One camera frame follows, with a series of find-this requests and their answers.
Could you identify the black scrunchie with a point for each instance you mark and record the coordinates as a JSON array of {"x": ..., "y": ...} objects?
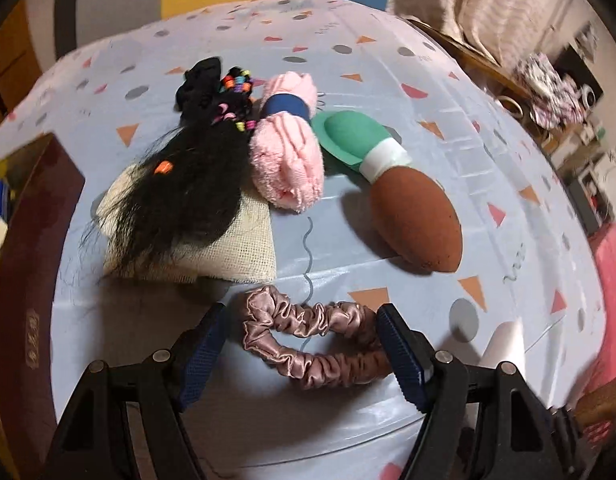
[{"x": 198, "y": 85}]

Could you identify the light blue patterned tablecloth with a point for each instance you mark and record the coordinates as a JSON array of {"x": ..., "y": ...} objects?
[{"x": 338, "y": 60}]

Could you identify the wooden side table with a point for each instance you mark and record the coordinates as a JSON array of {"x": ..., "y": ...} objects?
[{"x": 468, "y": 60}]

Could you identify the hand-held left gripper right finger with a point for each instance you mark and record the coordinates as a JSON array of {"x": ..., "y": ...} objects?
[{"x": 399, "y": 355}]

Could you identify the pink cloth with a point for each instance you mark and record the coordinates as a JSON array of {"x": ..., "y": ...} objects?
[{"x": 610, "y": 300}]

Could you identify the black hairpiece with colourful bands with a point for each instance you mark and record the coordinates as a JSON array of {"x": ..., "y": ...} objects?
[{"x": 188, "y": 195}]

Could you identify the pink towel blue band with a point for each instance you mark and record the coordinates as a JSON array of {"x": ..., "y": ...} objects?
[{"x": 288, "y": 160}]

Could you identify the wooden wardrobe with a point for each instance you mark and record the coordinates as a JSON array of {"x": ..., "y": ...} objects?
[{"x": 13, "y": 70}]

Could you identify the beige woven cloth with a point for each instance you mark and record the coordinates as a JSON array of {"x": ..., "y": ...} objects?
[{"x": 243, "y": 250}]

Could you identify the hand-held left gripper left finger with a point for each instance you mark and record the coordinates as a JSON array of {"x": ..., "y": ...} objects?
[{"x": 203, "y": 352}]

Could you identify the black and white patterned cloth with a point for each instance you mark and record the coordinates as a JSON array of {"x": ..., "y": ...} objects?
[{"x": 548, "y": 90}]

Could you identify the beige patterned curtain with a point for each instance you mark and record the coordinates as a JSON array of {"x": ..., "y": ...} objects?
[{"x": 478, "y": 0}]

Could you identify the pink satin scrunchie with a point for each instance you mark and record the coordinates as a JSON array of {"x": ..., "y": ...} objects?
[{"x": 288, "y": 316}]

